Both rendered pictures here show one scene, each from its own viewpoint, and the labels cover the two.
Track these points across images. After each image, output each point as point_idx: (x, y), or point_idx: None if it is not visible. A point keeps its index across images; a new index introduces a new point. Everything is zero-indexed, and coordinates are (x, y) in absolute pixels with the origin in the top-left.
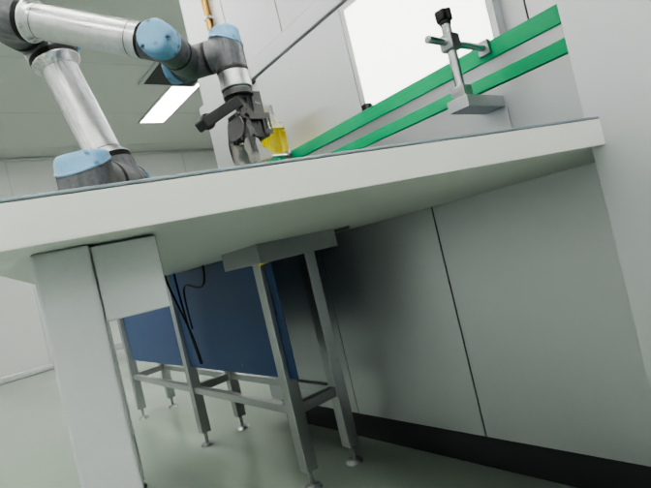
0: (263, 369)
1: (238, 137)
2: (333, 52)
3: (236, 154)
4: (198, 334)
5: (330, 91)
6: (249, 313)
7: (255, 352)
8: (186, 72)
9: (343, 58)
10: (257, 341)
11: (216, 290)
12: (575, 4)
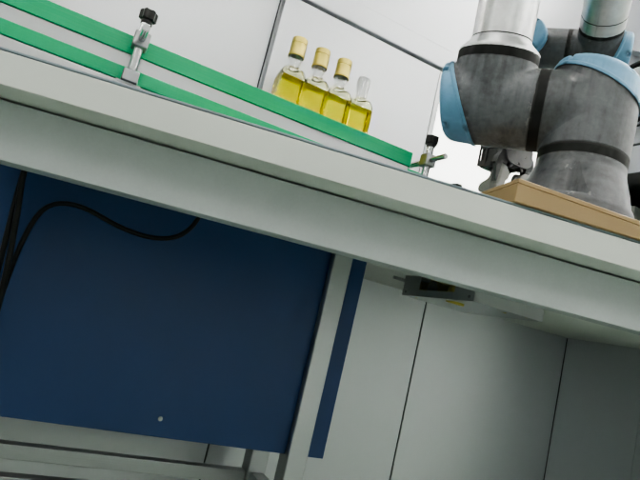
0: (235, 435)
1: (520, 167)
2: (416, 97)
3: (505, 176)
4: None
5: (393, 124)
6: (256, 333)
7: (227, 403)
8: (548, 68)
9: (424, 112)
10: (248, 384)
11: (164, 258)
12: None
